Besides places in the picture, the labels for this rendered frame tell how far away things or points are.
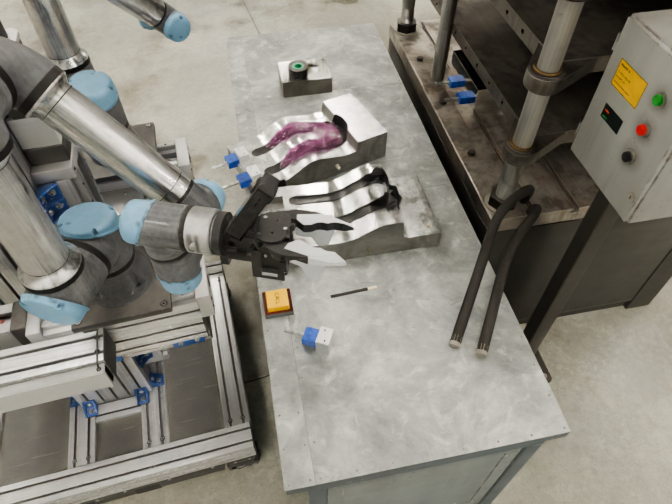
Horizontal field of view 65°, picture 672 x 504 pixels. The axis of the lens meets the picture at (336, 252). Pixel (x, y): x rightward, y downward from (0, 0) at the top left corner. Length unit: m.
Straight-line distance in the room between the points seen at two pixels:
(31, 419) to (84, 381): 0.91
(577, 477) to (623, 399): 0.41
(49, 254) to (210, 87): 2.87
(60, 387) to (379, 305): 0.83
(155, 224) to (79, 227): 0.35
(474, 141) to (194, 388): 1.40
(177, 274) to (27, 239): 0.26
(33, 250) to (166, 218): 0.28
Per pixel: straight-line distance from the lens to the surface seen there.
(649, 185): 1.46
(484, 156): 2.04
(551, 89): 1.55
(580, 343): 2.61
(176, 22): 1.59
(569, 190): 2.01
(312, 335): 1.42
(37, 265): 1.08
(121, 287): 1.30
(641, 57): 1.45
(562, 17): 1.48
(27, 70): 0.96
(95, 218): 1.20
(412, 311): 1.53
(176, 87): 3.88
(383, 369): 1.43
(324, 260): 0.77
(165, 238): 0.86
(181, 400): 2.11
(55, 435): 2.22
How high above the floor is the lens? 2.07
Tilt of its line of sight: 51 degrees down
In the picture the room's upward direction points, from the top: straight up
